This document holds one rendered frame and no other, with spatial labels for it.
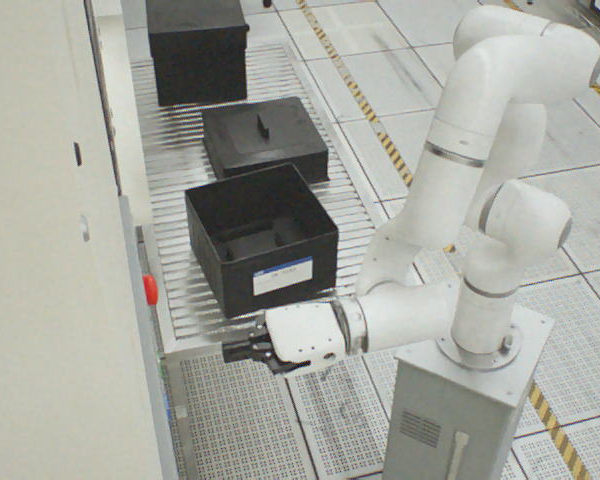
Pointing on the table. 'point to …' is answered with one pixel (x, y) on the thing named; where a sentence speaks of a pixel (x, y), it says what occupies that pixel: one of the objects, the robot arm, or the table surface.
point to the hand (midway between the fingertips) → (236, 350)
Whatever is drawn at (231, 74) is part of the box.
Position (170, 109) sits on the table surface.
